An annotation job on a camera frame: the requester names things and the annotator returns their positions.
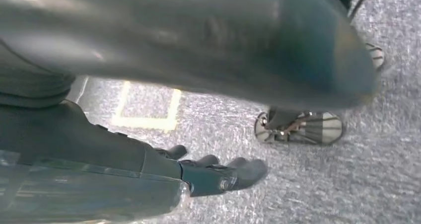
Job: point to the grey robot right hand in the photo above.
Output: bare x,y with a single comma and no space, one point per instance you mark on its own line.
197,35

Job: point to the grey robot left foot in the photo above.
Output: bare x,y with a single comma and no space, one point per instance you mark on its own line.
375,56

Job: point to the grey robot right foot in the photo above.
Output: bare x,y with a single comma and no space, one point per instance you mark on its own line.
325,130

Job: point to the black robot right leg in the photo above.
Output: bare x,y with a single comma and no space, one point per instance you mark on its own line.
283,119

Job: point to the yellow floor tape square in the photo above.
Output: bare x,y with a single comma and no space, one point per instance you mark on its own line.
141,122

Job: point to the grey robot foot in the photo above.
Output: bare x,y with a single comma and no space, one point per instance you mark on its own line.
325,130
375,56

